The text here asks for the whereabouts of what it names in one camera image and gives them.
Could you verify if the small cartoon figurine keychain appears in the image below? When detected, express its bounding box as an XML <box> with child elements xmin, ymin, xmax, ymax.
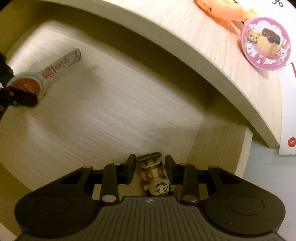
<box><xmin>136</xmin><ymin>151</ymin><xmax>174</xmax><ymax>197</ymax></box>

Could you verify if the light wooden drawer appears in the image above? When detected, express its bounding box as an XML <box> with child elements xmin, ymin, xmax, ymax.
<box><xmin>0</xmin><ymin>20</ymin><xmax>253</xmax><ymax>241</ymax></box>

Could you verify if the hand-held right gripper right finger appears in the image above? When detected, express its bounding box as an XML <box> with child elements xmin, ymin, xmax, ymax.
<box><xmin>165</xmin><ymin>155</ymin><xmax>241</xmax><ymax>203</ymax></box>

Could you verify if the round pink cartoon disc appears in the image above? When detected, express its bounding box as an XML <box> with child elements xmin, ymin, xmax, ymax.
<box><xmin>240</xmin><ymin>16</ymin><xmax>292</xmax><ymax>71</ymax></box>

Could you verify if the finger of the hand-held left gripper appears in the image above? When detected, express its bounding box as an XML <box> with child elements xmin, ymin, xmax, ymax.
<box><xmin>0</xmin><ymin>52</ymin><xmax>15</xmax><ymax>79</ymax></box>
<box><xmin>0</xmin><ymin>88</ymin><xmax>39</xmax><ymax>116</ymax></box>

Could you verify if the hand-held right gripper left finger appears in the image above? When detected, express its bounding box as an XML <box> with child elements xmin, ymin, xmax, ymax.
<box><xmin>59</xmin><ymin>154</ymin><xmax>137</xmax><ymax>203</ymax></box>

